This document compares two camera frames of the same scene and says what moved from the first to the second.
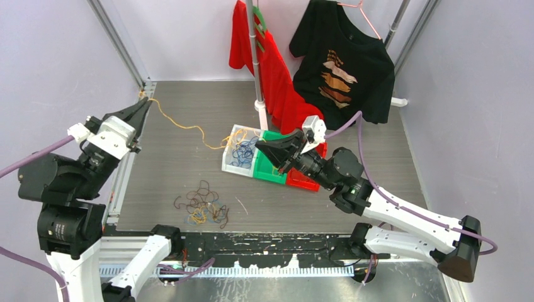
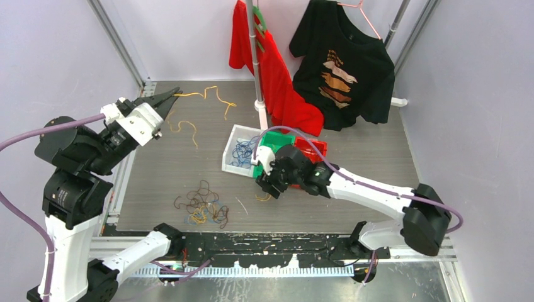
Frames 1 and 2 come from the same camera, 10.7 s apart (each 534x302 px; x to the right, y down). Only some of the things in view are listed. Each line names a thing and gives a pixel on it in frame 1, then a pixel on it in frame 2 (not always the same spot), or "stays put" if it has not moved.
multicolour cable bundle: [202, 206] stays put
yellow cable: [142, 95] -> [228, 105]
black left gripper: [136, 113] -> [163, 102]
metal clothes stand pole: [259, 104] stays put
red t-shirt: [281, 101] stays put
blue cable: [244, 153] stays put
